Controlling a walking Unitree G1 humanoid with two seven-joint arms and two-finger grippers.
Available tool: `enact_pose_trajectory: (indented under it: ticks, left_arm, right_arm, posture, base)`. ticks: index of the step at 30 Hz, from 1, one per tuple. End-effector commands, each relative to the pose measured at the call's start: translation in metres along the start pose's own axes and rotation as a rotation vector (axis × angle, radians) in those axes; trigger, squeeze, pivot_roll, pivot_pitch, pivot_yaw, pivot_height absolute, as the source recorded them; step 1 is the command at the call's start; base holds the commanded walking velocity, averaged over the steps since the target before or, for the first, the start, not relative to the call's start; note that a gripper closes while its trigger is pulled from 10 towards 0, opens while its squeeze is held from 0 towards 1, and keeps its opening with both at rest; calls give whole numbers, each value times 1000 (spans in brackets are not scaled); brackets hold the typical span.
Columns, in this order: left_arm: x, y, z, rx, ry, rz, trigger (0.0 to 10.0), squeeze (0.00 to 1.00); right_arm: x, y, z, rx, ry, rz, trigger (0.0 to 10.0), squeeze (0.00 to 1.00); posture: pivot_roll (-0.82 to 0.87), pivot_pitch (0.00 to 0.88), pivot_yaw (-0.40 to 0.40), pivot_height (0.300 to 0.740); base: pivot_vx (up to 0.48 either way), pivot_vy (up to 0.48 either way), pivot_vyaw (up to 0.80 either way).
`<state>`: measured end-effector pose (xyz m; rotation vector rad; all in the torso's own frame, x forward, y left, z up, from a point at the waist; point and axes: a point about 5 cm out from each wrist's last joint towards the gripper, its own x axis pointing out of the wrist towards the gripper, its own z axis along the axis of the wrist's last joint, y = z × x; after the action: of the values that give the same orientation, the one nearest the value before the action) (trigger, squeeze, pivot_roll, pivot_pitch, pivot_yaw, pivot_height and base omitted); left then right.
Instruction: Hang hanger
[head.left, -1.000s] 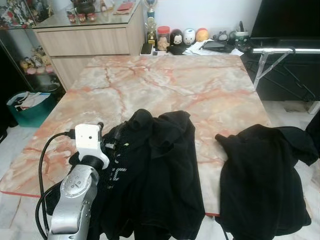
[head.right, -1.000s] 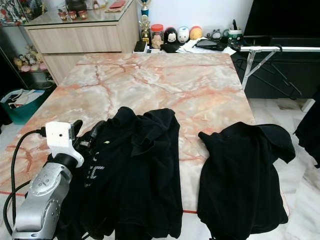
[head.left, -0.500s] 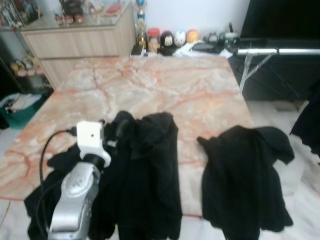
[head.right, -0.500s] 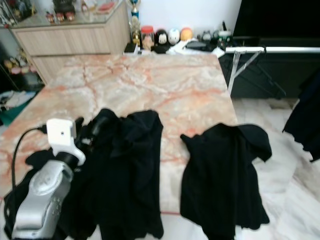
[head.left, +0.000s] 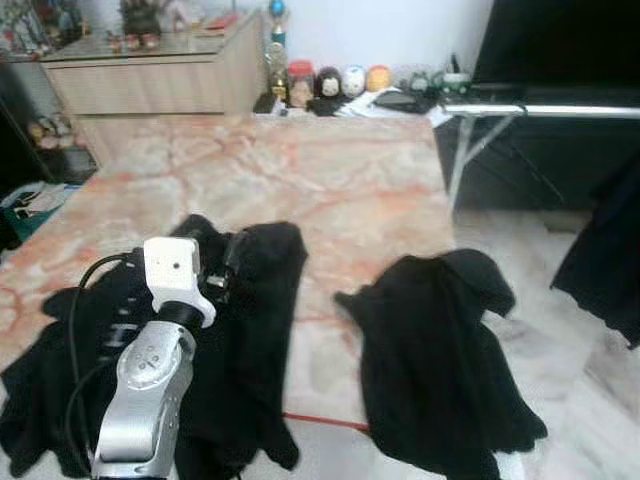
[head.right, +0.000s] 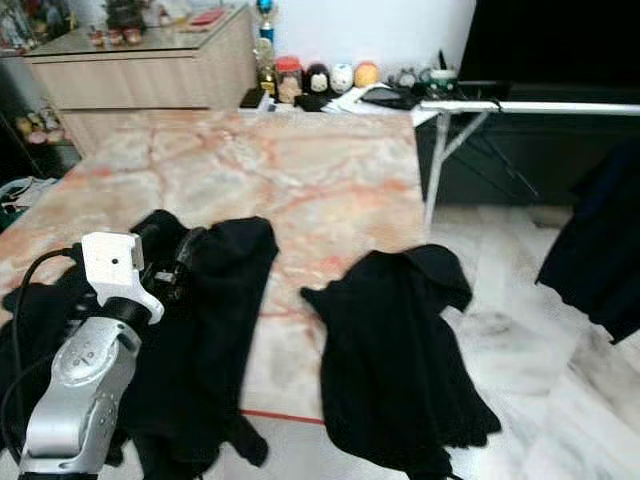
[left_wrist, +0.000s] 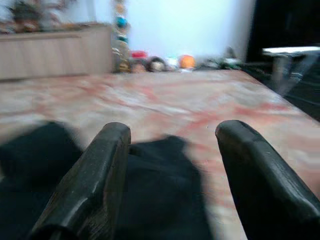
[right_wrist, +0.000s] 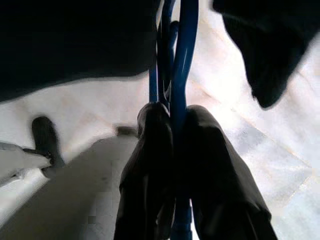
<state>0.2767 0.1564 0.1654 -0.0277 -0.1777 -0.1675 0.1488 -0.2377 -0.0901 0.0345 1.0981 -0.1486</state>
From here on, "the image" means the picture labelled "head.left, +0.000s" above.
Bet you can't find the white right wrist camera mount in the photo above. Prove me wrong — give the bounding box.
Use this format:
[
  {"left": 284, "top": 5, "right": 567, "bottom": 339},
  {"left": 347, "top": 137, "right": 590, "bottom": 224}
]
[{"left": 495, "top": 455, "right": 526, "bottom": 480}]

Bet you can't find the red lidded doll jar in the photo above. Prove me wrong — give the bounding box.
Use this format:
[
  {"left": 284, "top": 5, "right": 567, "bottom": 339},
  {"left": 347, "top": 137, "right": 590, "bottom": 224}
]
[{"left": 285, "top": 60, "right": 317, "bottom": 109}]

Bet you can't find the dark display shelf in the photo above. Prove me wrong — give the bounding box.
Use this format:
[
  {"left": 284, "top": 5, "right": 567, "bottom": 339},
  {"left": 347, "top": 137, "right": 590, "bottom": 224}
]
[{"left": 0, "top": 0, "right": 96, "bottom": 251}]

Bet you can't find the white paper stack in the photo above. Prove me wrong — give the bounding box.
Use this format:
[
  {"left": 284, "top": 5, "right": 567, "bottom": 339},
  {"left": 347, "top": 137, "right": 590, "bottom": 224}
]
[{"left": 335, "top": 88, "right": 451, "bottom": 126}]

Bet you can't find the black haired doll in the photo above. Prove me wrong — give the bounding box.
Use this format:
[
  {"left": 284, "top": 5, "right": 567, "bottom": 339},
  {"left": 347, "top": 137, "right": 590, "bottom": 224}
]
[{"left": 315, "top": 65, "right": 344, "bottom": 101}]

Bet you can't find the black flat television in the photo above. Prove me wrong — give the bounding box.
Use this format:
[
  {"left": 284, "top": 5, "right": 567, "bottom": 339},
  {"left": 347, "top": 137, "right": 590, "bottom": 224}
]
[{"left": 472, "top": 0, "right": 640, "bottom": 86}]

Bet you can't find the black TV console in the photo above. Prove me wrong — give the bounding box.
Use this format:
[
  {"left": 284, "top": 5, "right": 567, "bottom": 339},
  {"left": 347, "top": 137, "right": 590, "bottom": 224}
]
[{"left": 435, "top": 85, "right": 640, "bottom": 213}]

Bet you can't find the light wooden cabinet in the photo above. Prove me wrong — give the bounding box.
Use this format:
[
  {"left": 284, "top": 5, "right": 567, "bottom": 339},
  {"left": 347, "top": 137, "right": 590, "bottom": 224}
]
[{"left": 40, "top": 10, "right": 266, "bottom": 166}]

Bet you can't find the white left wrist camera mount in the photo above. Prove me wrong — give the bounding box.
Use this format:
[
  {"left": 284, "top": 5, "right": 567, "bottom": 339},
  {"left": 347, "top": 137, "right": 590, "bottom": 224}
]
[{"left": 142, "top": 235, "right": 218, "bottom": 329}]

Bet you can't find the dark figurine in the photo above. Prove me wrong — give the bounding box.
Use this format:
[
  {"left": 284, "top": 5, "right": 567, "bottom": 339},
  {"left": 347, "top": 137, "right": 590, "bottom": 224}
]
[{"left": 118, "top": 0, "right": 166, "bottom": 41}]

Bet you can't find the black wallet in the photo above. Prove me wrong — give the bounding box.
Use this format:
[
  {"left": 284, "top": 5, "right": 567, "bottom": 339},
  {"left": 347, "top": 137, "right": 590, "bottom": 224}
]
[{"left": 375, "top": 90, "right": 431, "bottom": 113}]

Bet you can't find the orange round toy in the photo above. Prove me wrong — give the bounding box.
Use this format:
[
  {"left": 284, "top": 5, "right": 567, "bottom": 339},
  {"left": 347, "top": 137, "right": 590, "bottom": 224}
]
[{"left": 365, "top": 63, "right": 393, "bottom": 94}]

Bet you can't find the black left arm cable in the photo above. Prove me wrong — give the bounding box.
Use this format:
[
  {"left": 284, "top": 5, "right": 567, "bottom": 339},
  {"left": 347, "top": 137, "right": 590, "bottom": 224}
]
[{"left": 62, "top": 252, "right": 146, "bottom": 471}]

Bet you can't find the black zip jacket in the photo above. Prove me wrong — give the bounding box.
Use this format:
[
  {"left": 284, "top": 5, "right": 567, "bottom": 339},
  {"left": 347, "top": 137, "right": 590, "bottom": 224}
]
[{"left": 0, "top": 215, "right": 309, "bottom": 479}]

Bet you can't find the navy blue shirt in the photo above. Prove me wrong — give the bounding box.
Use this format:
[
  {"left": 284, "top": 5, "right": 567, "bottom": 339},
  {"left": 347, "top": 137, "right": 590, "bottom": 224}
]
[{"left": 550, "top": 165, "right": 640, "bottom": 346}]

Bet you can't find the small electronics clutter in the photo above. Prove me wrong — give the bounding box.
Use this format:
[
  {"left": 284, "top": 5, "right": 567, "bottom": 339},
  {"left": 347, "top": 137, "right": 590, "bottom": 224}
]
[{"left": 400, "top": 55, "right": 476, "bottom": 96}]

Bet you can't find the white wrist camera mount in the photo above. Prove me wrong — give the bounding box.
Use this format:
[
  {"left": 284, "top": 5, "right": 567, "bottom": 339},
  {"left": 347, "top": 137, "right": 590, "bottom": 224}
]
[
  {"left": 142, "top": 235, "right": 218, "bottom": 329},
  {"left": 495, "top": 455, "right": 526, "bottom": 480}
]

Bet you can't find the gold trophy with blue ball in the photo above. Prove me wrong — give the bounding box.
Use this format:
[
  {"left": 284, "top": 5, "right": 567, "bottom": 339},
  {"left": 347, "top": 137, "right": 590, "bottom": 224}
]
[{"left": 265, "top": 0, "right": 293, "bottom": 101}]

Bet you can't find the silver metal clothes rack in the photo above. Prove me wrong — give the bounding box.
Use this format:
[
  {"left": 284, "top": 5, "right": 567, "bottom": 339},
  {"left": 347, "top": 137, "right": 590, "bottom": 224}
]
[{"left": 430, "top": 100, "right": 640, "bottom": 216}]

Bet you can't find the black polo shirt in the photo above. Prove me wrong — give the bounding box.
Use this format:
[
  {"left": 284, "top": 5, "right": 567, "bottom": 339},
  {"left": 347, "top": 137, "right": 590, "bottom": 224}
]
[{"left": 335, "top": 248, "right": 549, "bottom": 479}]

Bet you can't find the red tray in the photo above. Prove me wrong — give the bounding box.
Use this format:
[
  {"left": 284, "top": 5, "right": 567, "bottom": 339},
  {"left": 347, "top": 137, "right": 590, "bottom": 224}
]
[{"left": 200, "top": 10, "right": 243, "bottom": 33}]

